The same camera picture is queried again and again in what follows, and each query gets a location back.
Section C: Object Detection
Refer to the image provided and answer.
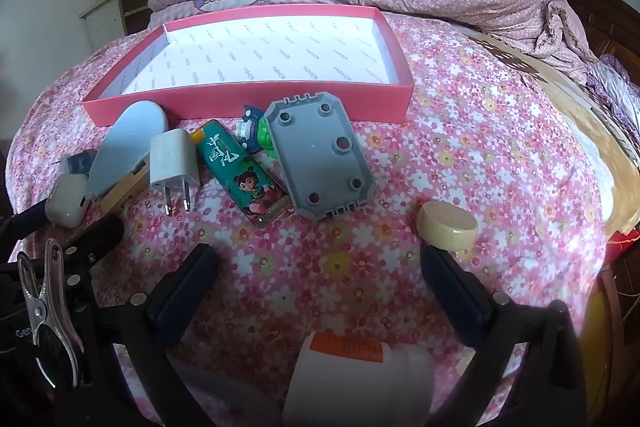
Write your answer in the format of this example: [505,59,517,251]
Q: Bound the green cartoon print lighter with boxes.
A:
[192,119,292,229]

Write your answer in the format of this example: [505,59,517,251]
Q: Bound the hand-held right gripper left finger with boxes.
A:
[82,243,221,427]

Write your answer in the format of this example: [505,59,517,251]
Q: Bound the cartoon print pillow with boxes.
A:
[150,0,361,28]

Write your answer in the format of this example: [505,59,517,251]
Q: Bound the beige round disc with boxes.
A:
[416,201,478,253]

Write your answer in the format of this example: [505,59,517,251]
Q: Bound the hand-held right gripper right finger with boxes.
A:
[421,246,589,427]

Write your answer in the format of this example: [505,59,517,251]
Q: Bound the light blue oval brush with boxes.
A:
[89,99,170,198]

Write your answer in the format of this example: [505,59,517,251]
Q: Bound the wooden bedside cabinet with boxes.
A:
[80,0,173,52]

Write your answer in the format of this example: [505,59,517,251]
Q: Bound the blue green toy figure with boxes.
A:
[235,104,278,160]

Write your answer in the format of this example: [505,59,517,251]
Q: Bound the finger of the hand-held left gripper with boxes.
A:
[0,196,58,242]
[60,214,126,294]

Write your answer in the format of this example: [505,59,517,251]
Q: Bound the pink floral bedsheet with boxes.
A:
[0,12,640,427]

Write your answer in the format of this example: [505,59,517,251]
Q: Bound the pink cardboard box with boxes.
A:
[81,5,415,128]

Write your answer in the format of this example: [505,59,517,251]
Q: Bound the grey plastic building plate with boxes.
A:
[263,91,375,222]

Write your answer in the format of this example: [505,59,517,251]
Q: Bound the wooden block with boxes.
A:
[97,159,151,218]

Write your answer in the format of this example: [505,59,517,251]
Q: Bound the white charger plug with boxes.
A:
[149,128,201,214]

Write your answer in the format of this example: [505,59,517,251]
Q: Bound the white earbud case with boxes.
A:
[45,174,96,229]

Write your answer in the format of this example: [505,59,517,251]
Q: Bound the wooden headboard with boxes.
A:
[540,0,640,72]

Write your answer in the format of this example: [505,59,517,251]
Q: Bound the white plastic bottle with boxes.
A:
[282,329,433,427]

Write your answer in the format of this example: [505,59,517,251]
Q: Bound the lilac cloth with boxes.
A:
[585,54,640,142]

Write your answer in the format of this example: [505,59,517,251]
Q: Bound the metal spring clip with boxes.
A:
[17,238,86,390]

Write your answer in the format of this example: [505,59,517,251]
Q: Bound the red cloth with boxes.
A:
[607,229,640,253]

